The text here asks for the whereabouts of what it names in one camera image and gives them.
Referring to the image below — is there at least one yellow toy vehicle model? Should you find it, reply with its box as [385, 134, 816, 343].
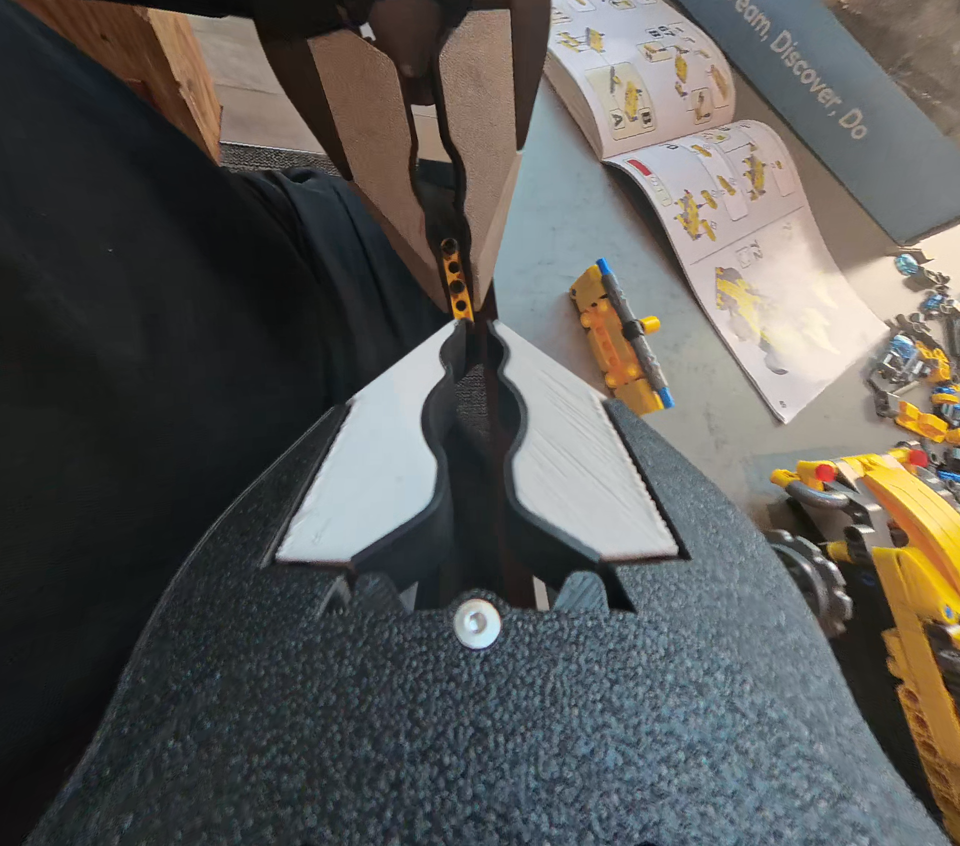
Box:
[765, 445, 960, 825]

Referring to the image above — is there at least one yellow toy panel block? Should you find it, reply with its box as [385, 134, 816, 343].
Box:
[568, 263, 665, 416]

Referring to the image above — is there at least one pile of grey toy parts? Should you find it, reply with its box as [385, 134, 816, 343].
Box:
[866, 250, 960, 446]

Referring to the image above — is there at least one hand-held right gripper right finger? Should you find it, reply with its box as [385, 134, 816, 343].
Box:
[487, 320, 682, 566]

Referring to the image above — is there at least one blue cardboard box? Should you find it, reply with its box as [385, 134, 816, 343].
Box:
[626, 0, 960, 246]

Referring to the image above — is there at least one wooden pillar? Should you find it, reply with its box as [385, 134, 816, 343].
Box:
[7, 0, 222, 161]

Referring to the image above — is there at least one yellow beam with black pins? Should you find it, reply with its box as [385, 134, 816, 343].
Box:
[438, 237, 475, 322]

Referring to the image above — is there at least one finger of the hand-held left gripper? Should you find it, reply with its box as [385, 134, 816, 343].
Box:
[433, 8, 523, 307]
[306, 35, 460, 318]

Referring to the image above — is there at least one open instruction booklet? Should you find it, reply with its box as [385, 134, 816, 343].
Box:
[543, 0, 890, 425]

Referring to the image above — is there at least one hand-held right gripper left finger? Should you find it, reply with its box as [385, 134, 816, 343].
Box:
[273, 320, 462, 570]

